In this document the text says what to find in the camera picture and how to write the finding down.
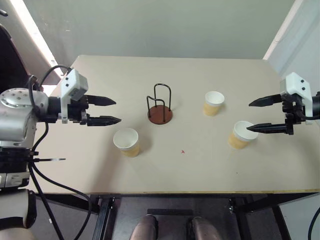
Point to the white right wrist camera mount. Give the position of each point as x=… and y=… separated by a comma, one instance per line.
x=298, y=83

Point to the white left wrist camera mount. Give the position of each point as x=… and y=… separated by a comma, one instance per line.
x=72, y=82

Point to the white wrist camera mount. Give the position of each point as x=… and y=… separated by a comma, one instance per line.
x=72, y=82
x=298, y=83

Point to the black metal table frame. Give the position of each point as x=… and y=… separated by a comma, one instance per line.
x=262, y=200

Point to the black zip tie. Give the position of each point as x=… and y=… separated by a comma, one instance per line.
x=50, y=159

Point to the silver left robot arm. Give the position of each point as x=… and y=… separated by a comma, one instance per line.
x=15, y=117

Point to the dark rounded robot foot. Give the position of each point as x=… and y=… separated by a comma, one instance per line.
x=145, y=228
x=205, y=228

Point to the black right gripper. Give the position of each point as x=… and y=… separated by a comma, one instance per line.
x=293, y=107

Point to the beige robot body shell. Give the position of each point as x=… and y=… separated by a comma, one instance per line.
x=15, y=207

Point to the yellow paper cup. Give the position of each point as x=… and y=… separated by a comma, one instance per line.
x=213, y=101
x=240, y=136
x=126, y=141

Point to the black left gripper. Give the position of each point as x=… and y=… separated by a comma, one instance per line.
x=76, y=112

